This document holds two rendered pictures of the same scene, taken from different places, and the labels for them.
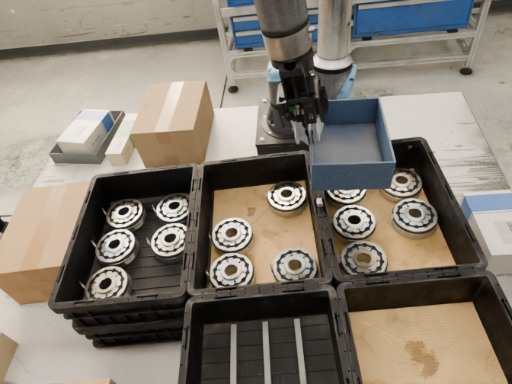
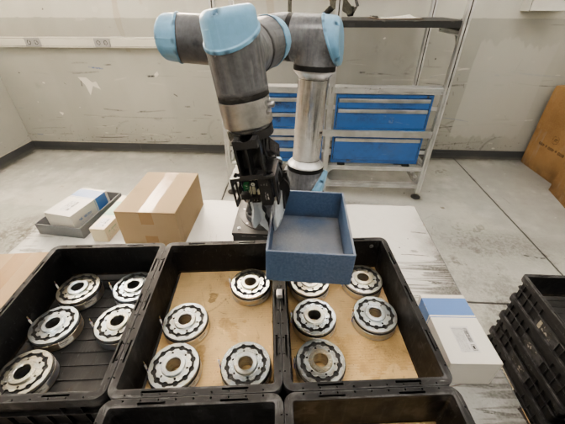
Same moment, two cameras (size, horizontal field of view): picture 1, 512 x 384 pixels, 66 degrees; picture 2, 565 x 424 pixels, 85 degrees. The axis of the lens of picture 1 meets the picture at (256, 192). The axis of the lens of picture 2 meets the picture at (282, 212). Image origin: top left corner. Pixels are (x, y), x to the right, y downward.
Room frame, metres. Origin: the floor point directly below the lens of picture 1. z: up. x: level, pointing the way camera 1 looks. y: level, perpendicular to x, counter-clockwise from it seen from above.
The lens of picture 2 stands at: (0.13, -0.08, 1.48)
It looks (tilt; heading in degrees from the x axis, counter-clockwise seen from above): 35 degrees down; 352
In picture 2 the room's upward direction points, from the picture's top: straight up
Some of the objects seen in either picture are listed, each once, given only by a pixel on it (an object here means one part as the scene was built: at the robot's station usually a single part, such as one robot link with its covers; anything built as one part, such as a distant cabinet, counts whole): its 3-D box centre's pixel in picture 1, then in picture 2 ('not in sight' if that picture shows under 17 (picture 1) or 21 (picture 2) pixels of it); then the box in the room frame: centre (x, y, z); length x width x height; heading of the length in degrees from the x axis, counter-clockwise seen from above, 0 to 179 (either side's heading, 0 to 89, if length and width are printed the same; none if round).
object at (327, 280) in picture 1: (256, 216); (212, 303); (0.59, 0.01, 0.92); 0.40 x 0.30 x 0.02; 174
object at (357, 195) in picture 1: (346, 188); (309, 281); (0.68, -0.23, 0.86); 0.10 x 0.10 x 0.01
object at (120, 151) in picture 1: (126, 138); (116, 217); (1.25, 0.45, 0.73); 0.24 x 0.06 x 0.06; 166
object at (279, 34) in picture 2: not in sight; (252, 43); (0.69, -0.11, 1.42); 0.11 x 0.11 x 0.08; 64
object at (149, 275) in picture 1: (140, 241); (83, 321); (0.63, 0.31, 0.87); 0.40 x 0.30 x 0.11; 174
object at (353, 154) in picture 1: (347, 142); (308, 231); (0.59, -0.20, 1.10); 0.20 x 0.15 x 0.07; 169
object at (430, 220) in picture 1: (414, 215); (375, 314); (0.56, -0.37, 0.86); 0.10 x 0.10 x 0.01
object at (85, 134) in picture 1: (88, 134); (81, 209); (1.30, 0.60, 0.75); 0.20 x 0.12 x 0.09; 158
